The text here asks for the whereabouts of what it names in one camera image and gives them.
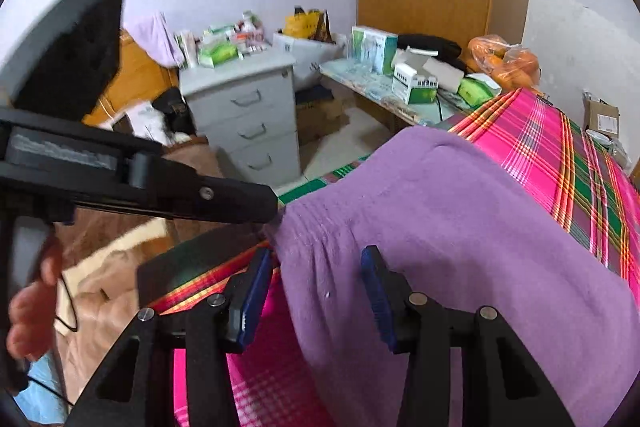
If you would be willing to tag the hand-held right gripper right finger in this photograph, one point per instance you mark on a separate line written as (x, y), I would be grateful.
(377, 302)

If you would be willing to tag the purple fleece pants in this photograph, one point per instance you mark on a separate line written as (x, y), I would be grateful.
(450, 232)

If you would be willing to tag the side table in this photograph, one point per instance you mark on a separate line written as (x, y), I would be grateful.
(360, 79)

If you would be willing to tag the white paper bag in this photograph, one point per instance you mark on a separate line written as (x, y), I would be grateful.
(310, 57)

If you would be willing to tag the pink green plaid bedsheet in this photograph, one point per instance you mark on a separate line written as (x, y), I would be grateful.
(550, 142)

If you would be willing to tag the teal white box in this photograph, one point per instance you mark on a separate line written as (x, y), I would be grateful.
(375, 49)

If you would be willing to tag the person's left hand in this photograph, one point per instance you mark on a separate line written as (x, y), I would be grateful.
(30, 322)

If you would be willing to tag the beige blanket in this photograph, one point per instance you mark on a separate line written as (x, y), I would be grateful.
(115, 287)

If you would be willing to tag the yellow bag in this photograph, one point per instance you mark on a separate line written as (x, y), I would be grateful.
(302, 24)

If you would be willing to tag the grey drawer cabinet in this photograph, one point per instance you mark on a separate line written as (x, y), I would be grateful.
(240, 127)

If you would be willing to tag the black cloth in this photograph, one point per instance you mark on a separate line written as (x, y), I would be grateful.
(430, 44)

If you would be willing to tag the green white box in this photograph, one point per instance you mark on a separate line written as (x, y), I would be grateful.
(415, 89)

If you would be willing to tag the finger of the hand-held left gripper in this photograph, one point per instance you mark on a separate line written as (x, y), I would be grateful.
(225, 202)

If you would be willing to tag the bag of oranges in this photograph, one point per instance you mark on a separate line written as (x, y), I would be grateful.
(510, 62)

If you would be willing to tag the green tissue pack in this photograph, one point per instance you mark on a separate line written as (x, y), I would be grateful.
(477, 92)

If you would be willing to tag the wooden headboard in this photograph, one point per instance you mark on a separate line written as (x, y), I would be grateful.
(140, 77)

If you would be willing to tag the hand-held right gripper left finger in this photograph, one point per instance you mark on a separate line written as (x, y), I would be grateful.
(252, 297)

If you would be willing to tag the purple hanging cloth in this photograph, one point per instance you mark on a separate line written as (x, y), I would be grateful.
(155, 37)

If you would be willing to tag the brown cardboard box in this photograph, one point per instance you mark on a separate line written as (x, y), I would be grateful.
(602, 117)

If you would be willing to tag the light blue cloth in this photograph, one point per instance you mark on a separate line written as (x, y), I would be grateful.
(40, 402)

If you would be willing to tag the green tissue box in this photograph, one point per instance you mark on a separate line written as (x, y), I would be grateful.
(217, 54)

